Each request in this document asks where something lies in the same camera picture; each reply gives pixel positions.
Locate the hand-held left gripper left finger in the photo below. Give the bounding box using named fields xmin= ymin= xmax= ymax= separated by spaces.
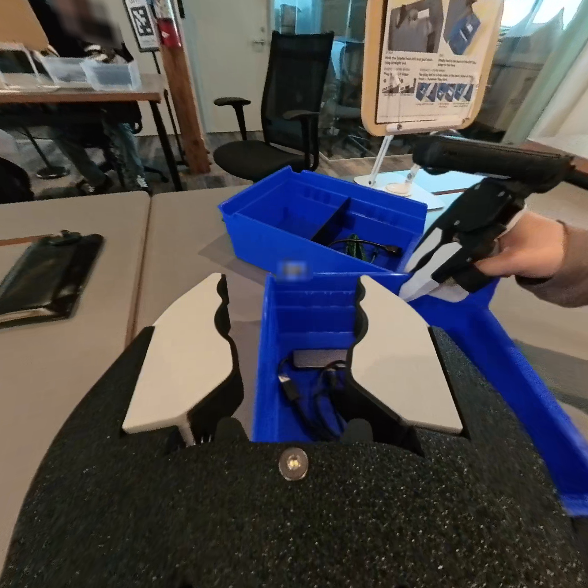
xmin=121 ymin=273 xmax=244 ymax=447

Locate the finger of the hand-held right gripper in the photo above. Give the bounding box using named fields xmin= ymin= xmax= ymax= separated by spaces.
xmin=403 ymin=219 xmax=456 ymax=282
xmin=398 ymin=274 xmax=468 ymax=305

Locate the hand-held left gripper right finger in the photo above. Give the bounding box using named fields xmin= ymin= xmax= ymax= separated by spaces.
xmin=345 ymin=275 xmax=465 ymax=435

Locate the black usb cable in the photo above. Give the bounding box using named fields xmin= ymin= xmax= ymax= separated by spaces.
xmin=277 ymin=360 xmax=350 ymax=442

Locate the person's right forearm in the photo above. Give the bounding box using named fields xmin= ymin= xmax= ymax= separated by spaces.
xmin=514 ymin=220 xmax=588 ymax=309

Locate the person's right hand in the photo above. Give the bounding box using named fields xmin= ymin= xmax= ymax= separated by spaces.
xmin=474 ymin=213 xmax=570 ymax=280

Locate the white board stand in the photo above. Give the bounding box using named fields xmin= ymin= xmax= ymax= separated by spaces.
xmin=356 ymin=134 xmax=444 ymax=198

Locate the instruction board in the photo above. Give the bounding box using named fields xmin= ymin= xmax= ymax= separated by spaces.
xmin=360 ymin=0 xmax=504 ymax=137

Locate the blue plastic bin with divider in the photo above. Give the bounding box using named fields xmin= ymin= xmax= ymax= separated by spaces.
xmin=218 ymin=165 xmax=429 ymax=276

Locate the black clipboard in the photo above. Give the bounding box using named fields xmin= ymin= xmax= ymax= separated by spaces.
xmin=0 ymin=231 xmax=104 ymax=328

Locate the black mesh office chair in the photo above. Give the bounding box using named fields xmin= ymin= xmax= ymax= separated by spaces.
xmin=213 ymin=30 xmax=335 ymax=183

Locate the black backpack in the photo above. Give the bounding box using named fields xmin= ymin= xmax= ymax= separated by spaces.
xmin=0 ymin=156 xmax=36 ymax=203

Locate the white door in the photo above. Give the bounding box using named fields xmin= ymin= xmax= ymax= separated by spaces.
xmin=184 ymin=0 xmax=276 ymax=134

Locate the wooden office desk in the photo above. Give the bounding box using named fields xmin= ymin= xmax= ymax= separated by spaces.
xmin=0 ymin=73 xmax=184 ymax=191

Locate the red fire extinguisher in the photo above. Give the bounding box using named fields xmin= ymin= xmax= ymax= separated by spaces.
xmin=154 ymin=0 xmax=180 ymax=47

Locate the black and white marker sign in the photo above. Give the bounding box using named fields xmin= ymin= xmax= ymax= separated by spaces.
xmin=123 ymin=0 xmax=160 ymax=52

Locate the thin black cable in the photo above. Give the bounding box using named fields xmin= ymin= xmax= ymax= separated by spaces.
xmin=330 ymin=239 xmax=403 ymax=258

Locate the green braided cable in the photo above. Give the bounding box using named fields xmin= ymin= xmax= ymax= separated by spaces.
xmin=345 ymin=233 xmax=369 ymax=263

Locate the wooden post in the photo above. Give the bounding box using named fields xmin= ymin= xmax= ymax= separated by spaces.
xmin=156 ymin=0 xmax=211 ymax=175

